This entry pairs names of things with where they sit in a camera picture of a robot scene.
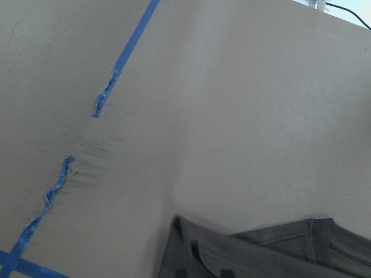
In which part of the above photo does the brown t-shirt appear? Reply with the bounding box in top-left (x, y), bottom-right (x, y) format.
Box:
top-left (159, 216), bottom-right (370, 277)

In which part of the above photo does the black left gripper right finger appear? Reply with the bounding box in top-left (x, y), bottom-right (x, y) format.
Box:
top-left (220, 269), bottom-right (232, 278)

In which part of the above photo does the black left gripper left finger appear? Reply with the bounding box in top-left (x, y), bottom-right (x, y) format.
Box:
top-left (174, 269), bottom-right (187, 278)

